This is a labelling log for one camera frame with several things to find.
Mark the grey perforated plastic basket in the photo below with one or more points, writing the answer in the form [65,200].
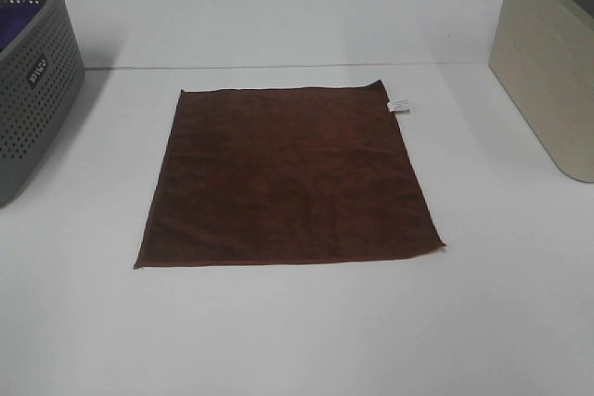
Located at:
[42,73]

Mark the brown square towel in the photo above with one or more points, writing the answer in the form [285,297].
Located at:
[286,176]

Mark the purple cloth in basket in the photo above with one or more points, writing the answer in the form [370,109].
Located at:
[14,18]

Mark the beige plastic bin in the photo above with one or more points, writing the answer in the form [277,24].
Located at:
[542,55]

